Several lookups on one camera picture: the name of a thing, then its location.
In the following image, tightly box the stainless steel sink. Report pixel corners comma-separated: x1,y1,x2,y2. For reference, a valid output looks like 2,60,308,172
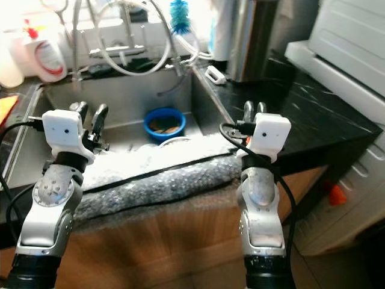
0,71,226,190

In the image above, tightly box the black sponge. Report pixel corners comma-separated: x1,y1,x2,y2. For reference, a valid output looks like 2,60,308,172
87,65,110,76

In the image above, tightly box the small white plastic device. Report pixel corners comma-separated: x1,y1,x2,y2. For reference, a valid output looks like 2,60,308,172
205,65,226,85

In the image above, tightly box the blue round bowl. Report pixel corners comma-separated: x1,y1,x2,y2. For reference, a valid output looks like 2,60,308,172
144,107,186,142

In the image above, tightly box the white red pump soap bottle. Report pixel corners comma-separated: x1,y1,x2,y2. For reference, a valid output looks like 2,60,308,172
24,18,68,83

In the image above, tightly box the steel spring pull-down faucet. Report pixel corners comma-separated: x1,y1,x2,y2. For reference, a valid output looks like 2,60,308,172
72,0,184,91

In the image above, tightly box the tall steel canister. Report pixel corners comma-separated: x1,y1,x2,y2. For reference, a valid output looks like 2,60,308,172
227,0,280,82

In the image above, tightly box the orange cloth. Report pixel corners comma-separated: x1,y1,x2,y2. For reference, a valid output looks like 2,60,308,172
0,95,20,124

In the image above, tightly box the steel dish in sink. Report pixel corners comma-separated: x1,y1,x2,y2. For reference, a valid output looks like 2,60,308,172
159,137,193,147

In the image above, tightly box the translucent white bottle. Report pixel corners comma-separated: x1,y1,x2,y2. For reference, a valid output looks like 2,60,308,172
0,33,26,89

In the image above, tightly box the clear bubble wrap sheet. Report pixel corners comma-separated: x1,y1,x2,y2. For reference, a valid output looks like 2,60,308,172
78,134,247,223

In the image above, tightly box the white bottle blue label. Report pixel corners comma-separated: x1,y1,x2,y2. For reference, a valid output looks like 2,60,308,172
208,0,235,61

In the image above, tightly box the steel tap with crossbar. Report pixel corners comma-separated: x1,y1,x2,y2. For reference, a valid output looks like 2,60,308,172
90,0,166,61

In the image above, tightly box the small orange object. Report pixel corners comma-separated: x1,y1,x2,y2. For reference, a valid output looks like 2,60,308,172
325,181,348,207

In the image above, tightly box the white countertop appliance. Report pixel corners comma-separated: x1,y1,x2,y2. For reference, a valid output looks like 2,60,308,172
285,0,385,121

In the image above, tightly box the blue bottle brush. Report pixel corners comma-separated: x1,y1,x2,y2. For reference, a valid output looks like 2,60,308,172
170,0,192,34

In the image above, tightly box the white drawer unit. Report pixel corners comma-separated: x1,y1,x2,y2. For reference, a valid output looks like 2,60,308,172
295,138,385,256

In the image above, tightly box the wooden base cabinet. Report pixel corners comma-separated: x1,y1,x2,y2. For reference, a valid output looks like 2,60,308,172
0,175,328,289

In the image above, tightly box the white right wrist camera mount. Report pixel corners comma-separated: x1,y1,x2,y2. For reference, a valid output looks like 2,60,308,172
238,113,292,169

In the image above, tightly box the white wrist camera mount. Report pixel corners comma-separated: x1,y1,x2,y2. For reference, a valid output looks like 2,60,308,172
42,110,95,164
238,113,292,169

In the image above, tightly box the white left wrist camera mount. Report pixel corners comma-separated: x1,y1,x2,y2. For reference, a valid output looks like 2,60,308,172
42,110,95,164

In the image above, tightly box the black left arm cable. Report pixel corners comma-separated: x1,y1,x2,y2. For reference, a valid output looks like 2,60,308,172
0,117,46,241

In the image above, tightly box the white looped hose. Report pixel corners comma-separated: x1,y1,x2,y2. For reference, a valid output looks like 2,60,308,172
96,0,211,76

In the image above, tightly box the steel wire ring utensil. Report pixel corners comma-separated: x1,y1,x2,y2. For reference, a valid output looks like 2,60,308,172
39,0,76,46

